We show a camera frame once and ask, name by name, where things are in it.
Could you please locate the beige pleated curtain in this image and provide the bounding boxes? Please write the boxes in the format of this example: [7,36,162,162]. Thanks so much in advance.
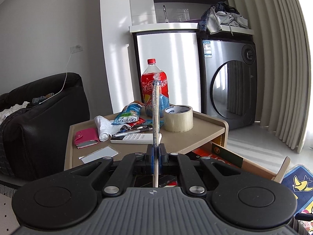
[224,0,311,154]

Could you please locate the black white patterned rug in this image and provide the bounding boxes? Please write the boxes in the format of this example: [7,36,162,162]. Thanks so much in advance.
[0,180,23,233]

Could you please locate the white charging cable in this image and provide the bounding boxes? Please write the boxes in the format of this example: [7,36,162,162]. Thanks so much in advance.
[39,51,75,104]

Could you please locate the red black box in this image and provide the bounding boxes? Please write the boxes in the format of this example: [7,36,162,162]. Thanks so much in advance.
[186,148,235,167]

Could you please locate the clear plastic packet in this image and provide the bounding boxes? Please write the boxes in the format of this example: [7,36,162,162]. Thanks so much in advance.
[152,73,162,188]

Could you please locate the blue cartoon floor mat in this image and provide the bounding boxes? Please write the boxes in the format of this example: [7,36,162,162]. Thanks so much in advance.
[281,165,313,217]

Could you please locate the pile of clothes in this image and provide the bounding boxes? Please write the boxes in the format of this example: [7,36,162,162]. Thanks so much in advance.
[198,2,249,35]

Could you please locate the red soda bottle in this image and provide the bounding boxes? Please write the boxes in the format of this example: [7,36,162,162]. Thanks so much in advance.
[141,59,170,118]

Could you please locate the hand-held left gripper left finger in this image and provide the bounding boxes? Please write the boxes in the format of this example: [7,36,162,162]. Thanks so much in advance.
[70,144,155,197]

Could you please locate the white remote control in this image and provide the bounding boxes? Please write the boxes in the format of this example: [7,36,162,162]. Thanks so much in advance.
[110,133,162,144]

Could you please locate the white mini fridge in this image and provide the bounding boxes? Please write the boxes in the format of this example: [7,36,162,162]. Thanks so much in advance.
[132,31,202,114]

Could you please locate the white countertop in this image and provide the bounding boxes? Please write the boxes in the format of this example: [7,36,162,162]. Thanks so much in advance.
[129,22,255,36]

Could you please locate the black leather sofa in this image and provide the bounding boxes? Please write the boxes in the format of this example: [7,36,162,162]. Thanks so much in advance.
[0,72,90,182]

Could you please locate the silver flat card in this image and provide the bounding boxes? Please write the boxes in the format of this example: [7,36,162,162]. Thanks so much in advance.
[81,146,119,164]

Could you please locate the red snack packet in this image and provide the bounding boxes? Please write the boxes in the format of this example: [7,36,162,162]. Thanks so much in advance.
[127,118,147,128]

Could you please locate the clothes on sofa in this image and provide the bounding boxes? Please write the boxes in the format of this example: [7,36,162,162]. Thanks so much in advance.
[0,92,55,128]

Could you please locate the blue white snack pouch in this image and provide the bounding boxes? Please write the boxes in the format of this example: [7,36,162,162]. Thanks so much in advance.
[111,103,143,126]

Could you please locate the grey washing machine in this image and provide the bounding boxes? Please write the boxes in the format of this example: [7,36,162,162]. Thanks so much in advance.
[197,38,258,130]

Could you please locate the pink wallet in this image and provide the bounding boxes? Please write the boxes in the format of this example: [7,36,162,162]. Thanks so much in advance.
[74,127,100,149]

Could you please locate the green flat box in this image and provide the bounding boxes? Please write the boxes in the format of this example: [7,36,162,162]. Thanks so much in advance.
[211,142,244,168]

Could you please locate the beige bedside table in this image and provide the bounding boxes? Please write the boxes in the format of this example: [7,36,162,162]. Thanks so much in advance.
[64,110,229,171]

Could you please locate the black pen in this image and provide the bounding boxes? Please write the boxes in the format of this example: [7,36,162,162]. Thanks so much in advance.
[127,127,153,134]

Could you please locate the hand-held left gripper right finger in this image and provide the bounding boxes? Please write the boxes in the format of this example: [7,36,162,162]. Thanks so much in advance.
[158,144,245,197]

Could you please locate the crumpled white plastic bag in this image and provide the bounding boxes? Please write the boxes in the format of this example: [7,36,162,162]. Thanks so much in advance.
[94,116,115,142]

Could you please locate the beige drawer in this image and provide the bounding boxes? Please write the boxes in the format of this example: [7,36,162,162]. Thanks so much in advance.
[133,141,291,188]

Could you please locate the clear packing tape roll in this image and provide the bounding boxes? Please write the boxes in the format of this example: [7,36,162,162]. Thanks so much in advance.
[163,105,194,133]

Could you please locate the silver pen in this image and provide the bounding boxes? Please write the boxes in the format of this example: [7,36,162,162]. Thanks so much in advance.
[112,130,147,138]

